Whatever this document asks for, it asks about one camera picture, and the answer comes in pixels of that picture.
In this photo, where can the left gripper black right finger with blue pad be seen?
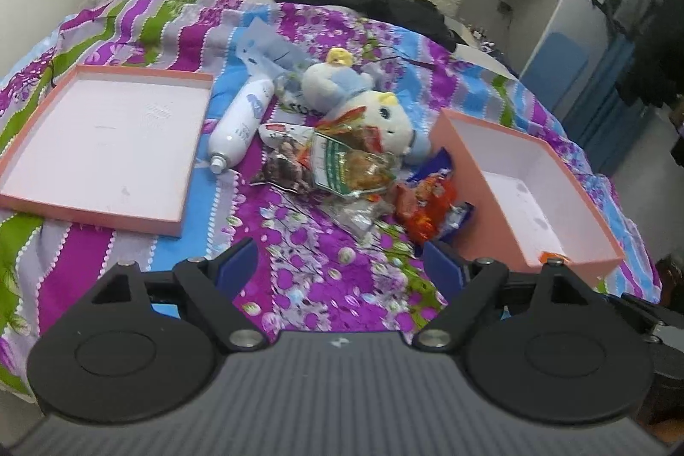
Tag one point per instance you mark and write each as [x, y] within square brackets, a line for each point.
[469, 288]

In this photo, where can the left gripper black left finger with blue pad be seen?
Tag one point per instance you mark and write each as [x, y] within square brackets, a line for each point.
[211, 285]

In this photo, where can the blue kimchi snack packet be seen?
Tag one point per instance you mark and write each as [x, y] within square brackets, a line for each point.
[460, 212]

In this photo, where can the dark nuts snack packet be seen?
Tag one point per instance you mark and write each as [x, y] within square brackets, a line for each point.
[283, 166]

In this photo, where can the orange red snack packet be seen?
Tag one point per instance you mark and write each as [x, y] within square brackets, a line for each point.
[421, 208]

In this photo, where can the pink deep cardboard box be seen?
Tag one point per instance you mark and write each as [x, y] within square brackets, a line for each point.
[527, 203]

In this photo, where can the clear small snack packet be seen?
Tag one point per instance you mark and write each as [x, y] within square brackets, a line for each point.
[356, 216]

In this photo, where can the white spray bottle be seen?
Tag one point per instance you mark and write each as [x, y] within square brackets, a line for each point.
[232, 136]

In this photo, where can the pink shallow box lid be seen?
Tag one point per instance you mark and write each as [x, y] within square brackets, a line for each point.
[111, 147]

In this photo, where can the colourful floral bedsheet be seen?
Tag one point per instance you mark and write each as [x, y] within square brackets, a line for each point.
[311, 274]

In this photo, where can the blue chair back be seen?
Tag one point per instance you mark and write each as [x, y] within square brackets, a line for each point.
[557, 73]

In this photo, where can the white blue plush toy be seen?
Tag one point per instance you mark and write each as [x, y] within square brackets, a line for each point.
[339, 93]

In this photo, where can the light blue plastic bag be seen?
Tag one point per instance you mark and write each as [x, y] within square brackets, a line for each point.
[267, 54]

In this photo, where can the hanging dark clothes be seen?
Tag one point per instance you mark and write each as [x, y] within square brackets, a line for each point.
[655, 28]

